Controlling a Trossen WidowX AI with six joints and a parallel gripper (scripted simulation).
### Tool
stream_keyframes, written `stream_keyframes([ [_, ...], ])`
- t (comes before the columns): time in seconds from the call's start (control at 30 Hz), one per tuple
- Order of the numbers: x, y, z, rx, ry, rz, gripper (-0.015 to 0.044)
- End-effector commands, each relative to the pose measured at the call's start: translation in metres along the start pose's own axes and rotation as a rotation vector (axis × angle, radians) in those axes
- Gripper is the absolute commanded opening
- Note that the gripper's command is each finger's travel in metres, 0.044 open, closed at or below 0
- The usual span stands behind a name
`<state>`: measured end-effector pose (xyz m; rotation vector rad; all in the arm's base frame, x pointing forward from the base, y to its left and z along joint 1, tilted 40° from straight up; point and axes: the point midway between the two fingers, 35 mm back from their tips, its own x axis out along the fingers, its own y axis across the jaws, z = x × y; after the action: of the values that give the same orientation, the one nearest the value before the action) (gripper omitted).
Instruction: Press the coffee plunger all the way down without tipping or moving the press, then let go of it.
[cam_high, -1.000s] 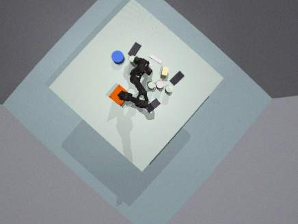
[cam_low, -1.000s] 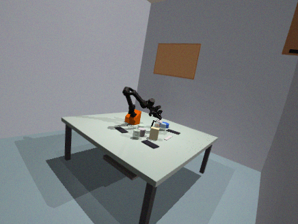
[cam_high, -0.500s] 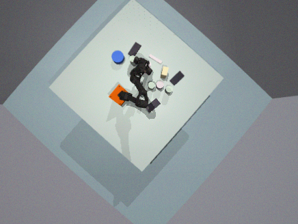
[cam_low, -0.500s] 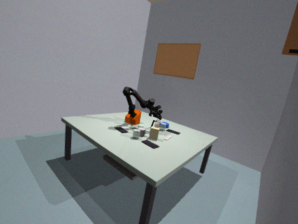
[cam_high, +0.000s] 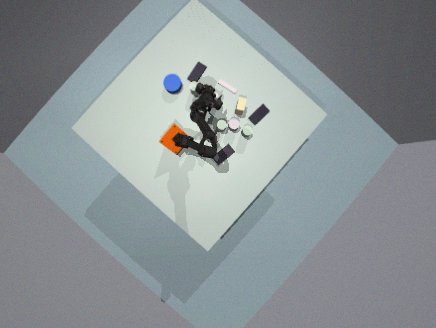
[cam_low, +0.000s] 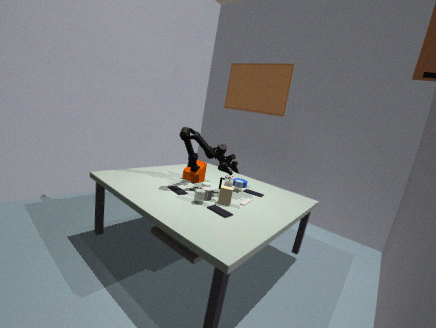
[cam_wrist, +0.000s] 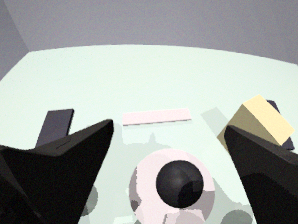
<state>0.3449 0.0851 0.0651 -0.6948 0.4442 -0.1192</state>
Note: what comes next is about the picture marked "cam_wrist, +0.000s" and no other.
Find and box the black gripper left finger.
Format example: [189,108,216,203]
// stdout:
[0,119,114,224]

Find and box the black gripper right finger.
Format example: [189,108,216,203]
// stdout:
[223,125,298,224]

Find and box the dark grey flat rectangular pad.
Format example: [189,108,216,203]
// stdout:
[35,108,74,148]
[266,99,294,151]

